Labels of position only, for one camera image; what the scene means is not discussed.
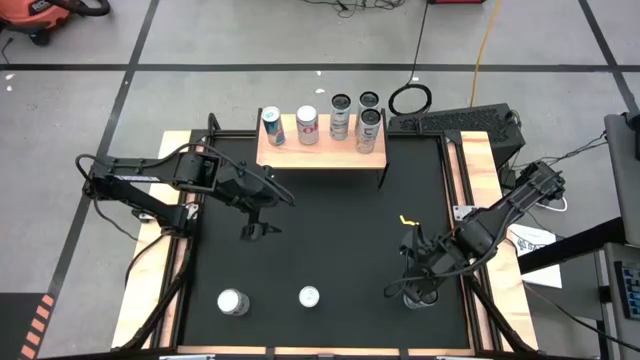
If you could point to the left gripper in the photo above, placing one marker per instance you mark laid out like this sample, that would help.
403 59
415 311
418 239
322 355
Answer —
240 182

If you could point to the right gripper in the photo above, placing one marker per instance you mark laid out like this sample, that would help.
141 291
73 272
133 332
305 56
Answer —
432 255

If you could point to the grey can with dark top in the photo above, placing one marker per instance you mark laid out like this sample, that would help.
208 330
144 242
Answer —
425 302

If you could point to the blue Red Bull can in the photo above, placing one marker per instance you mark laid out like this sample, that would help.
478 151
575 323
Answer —
274 131

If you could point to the Diet Coke can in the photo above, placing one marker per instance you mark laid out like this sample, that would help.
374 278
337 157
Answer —
307 130

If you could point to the slim Celsius can blue print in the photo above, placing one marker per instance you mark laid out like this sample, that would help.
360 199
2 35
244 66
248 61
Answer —
340 122

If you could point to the slim silver can red text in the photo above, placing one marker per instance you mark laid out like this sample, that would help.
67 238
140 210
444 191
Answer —
367 137

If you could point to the slim Celsius can orange print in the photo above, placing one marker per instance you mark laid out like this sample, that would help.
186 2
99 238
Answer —
369 99

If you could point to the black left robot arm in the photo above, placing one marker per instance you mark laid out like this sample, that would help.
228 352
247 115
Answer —
150 172

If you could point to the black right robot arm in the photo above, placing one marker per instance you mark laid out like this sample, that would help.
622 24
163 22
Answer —
515 205

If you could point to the wooden shelf with black legs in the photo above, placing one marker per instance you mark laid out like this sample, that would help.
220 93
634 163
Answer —
320 157

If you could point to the yellow tag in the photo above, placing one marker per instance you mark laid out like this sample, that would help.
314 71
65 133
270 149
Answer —
407 220

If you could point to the black table mat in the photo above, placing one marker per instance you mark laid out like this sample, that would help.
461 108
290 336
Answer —
350 260

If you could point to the sugarfree Red Bull can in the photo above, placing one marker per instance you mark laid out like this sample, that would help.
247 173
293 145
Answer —
309 296

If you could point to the white-topped silver can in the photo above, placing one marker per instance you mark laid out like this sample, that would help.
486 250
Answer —
233 302

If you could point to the white paper sheet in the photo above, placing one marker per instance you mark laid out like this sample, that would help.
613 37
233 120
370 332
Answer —
535 240

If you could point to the black metal bar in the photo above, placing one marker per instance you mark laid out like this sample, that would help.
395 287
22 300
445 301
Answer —
570 246

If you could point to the black computer case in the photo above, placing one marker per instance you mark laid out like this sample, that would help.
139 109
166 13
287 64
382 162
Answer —
460 122

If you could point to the grey control box with keypad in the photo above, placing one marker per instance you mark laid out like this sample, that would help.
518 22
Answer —
630 290

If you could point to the black orange striped floor mat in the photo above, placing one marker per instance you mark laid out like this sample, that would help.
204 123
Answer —
35 325

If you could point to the red box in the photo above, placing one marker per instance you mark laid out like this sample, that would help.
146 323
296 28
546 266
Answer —
456 1

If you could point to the orange shop vacuum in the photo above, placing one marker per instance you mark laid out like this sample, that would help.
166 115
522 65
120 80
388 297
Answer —
30 17

